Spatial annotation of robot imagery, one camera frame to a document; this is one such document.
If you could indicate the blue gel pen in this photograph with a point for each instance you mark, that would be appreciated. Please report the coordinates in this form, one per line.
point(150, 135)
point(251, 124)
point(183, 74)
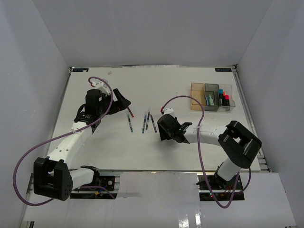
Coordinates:
point(144, 123)

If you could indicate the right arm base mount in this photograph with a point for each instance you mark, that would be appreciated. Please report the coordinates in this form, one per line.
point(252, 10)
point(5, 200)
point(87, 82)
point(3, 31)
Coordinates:
point(222, 192)

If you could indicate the green translucent correction tape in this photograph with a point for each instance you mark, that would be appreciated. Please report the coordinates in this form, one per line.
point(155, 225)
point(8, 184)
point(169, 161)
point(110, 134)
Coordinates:
point(211, 102)

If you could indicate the orange cap black highlighter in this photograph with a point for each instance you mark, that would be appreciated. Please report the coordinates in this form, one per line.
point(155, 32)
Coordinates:
point(224, 103)

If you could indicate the brown translucent container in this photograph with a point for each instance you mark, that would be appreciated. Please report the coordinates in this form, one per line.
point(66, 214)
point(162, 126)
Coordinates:
point(197, 92)

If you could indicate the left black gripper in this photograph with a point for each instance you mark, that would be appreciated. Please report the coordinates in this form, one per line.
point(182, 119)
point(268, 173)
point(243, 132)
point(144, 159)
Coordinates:
point(121, 104)

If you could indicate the aluminium table frame rail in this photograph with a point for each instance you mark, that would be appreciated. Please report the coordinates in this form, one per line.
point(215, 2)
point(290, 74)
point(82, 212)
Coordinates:
point(260, 155)

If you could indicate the left blue table label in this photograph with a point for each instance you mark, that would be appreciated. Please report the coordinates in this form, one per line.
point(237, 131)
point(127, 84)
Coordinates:
point(80, 70)

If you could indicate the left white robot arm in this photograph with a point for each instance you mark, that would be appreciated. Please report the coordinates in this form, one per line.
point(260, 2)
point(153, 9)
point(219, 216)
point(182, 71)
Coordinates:
point(53, 177)

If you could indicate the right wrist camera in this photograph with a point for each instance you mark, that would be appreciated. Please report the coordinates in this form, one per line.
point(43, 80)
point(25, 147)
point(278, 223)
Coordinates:
point(168, 110)

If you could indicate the purple gel pen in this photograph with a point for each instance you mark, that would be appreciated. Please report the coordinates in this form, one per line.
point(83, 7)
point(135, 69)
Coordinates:
point(153, 123)

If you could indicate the green gel pen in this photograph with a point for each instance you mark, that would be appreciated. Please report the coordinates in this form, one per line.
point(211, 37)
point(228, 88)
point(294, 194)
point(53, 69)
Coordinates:
point(130, 123)

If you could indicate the blue table label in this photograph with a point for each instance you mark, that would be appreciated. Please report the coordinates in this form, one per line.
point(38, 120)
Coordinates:
point(220, 69)
point(80, 70)

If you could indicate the blue cap black highlighter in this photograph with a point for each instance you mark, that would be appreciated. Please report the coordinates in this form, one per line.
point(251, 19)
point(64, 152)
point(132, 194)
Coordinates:
point(221, 96)

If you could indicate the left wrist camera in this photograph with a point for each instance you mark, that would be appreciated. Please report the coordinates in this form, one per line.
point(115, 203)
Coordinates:
point(100, 85)

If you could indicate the black gel pen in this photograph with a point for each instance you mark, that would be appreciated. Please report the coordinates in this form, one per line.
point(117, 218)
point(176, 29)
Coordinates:
point(148, 117)

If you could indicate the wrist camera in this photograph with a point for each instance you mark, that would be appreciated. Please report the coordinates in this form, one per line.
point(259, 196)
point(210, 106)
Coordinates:
point(168, 110)
point(100, 85)

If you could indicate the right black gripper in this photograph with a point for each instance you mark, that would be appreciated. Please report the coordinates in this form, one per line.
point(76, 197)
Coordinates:
point(164, 136)

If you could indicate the clear translucent container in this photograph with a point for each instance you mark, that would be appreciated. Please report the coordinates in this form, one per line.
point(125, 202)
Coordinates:
point(228, 90)

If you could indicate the pink cap black highlighter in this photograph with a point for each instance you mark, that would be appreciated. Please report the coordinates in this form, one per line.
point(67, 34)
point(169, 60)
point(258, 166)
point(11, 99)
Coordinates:
point(227, 100)

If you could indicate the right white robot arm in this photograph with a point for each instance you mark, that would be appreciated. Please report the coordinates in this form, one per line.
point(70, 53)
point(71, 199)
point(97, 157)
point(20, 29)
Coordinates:
point(239, 144)

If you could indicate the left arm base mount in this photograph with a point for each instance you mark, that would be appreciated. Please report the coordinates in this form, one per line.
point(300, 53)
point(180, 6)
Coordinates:
point(103, 188)

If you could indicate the right blue table label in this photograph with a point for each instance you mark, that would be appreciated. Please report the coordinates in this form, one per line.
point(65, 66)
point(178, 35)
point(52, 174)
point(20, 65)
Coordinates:
point(220, 69)

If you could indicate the grey translucent container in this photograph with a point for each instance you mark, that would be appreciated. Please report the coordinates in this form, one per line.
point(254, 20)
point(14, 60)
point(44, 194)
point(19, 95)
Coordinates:
point(212, 89)

